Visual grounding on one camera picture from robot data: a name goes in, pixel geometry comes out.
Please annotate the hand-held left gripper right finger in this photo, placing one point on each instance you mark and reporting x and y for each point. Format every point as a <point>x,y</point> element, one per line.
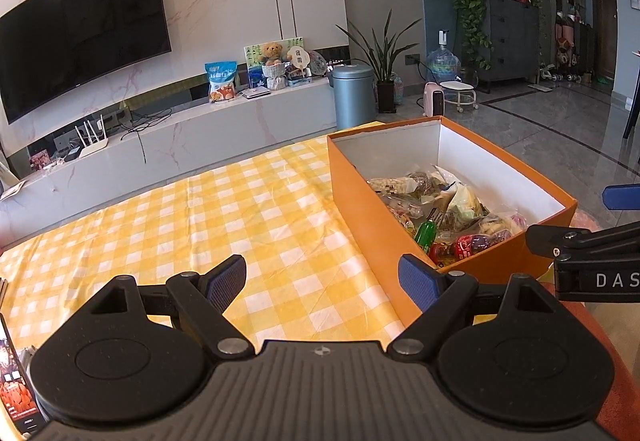
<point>417,281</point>

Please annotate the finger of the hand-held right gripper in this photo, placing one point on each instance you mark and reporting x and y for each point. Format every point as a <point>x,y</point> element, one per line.
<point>622,196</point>
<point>565,238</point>

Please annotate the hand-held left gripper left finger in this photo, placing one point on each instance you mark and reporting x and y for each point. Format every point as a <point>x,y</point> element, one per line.
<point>227,278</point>

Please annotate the green bottle shaped snack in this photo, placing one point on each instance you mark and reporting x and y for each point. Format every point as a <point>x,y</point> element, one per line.
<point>426,233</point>

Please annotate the cola bottle shaped snack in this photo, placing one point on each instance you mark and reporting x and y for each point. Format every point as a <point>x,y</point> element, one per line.
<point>467,245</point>

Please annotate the pale green chips packet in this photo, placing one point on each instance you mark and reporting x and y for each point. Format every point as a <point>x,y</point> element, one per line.
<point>467,201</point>

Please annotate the orange cardboard box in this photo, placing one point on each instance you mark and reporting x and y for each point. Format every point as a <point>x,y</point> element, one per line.
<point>360,201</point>

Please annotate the puffed rice cake packet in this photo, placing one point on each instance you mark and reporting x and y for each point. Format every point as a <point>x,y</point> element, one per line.
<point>392,183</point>

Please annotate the yellow checked tablecloth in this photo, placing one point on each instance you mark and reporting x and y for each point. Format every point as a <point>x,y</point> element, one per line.
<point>200,211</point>

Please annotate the white marble television console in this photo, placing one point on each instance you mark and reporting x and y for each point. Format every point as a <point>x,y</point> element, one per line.
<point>225,121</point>

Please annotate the brown door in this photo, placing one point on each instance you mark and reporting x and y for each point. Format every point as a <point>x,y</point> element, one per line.
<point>605,31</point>

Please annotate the pink space heater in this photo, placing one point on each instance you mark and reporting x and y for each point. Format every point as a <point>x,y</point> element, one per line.
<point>434,101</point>

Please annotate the white round stool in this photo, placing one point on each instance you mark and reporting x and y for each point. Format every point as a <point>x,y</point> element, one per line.
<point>458,86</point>

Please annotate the white wifi router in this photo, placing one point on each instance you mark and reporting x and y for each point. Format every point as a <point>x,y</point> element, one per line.
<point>92,150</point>

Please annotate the flat book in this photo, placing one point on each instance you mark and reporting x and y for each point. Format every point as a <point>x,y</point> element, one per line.
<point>256,92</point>

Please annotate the grey drawer cabinet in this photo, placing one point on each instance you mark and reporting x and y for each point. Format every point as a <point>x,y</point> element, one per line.
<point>510,41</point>

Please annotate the grey blue pedal bin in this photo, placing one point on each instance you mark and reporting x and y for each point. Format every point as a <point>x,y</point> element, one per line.
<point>352,96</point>

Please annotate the blue printed bag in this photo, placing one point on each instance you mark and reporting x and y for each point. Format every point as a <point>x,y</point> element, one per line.
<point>222,81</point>

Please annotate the black set-top box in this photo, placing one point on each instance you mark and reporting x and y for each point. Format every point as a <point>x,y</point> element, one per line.
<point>72,154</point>

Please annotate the blue tissue box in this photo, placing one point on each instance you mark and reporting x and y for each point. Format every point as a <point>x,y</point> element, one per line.
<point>256,77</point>

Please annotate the blue water jug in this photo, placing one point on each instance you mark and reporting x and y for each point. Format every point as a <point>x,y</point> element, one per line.
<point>442,63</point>

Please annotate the small photo card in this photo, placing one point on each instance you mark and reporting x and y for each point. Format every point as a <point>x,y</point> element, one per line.
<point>39,161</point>

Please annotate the green picture board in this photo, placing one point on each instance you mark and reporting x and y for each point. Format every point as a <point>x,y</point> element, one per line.
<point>252,53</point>

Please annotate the long leaf potted plant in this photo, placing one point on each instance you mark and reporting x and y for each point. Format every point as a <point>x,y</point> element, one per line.
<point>385,56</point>

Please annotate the teddy bear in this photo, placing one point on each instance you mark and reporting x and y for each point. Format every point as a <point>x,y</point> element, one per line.
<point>272,52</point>

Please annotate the sheet of paper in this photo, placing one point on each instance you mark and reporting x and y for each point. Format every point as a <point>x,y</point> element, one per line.
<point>12,191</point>

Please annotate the glass display plate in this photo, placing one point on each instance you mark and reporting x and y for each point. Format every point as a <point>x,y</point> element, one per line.
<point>317,63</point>

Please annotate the white round hand fan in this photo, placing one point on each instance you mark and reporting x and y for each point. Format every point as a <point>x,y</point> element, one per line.
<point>298,55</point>

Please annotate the phone with lit screen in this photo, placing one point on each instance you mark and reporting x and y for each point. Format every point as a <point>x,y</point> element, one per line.
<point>15,386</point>

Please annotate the black wall television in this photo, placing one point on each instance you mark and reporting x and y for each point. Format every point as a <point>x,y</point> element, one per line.
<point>75,36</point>

